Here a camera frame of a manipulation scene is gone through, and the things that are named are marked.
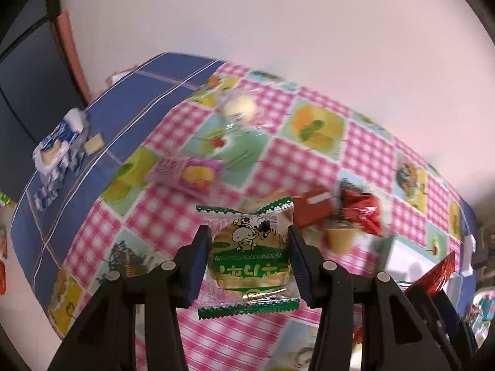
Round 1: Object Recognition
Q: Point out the green gold snack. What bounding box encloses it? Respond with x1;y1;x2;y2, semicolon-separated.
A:
196;197;299;320

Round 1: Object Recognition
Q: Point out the red foil snack packet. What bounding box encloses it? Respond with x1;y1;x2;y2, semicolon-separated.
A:
340;186;383;237

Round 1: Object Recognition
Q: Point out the colourful toy clutter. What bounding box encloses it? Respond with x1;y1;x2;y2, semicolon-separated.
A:
466;292;494;348

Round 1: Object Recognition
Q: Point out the red snack bag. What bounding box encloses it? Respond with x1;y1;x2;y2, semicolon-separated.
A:
404;251;456;297

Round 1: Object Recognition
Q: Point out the white storage tray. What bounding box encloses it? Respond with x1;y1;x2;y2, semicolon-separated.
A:
377;235;447;283

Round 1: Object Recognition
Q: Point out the clear yellow cake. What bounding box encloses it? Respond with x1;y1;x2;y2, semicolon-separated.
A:
217;89;259;129

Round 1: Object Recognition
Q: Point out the pink wrapped snack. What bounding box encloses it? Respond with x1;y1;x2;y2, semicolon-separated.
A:
145;154;224;200

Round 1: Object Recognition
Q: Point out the pink checkered cake tablecloth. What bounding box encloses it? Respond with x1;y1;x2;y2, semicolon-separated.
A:
48;63;462;370

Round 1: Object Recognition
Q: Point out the blue white snack package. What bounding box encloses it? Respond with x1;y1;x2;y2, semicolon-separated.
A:
33;108;89;210

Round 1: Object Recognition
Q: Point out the small yellow wrapped biscuit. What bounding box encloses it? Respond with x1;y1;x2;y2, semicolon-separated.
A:
84;133;104;156

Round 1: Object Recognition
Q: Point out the white power adapter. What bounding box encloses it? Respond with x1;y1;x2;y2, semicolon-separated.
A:
460;234;476;277

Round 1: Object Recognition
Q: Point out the red box snack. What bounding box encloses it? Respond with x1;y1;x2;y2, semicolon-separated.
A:
292;189;336;227

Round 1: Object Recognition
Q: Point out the blue plaid cloth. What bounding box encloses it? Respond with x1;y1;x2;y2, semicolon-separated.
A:
10;51;226;279

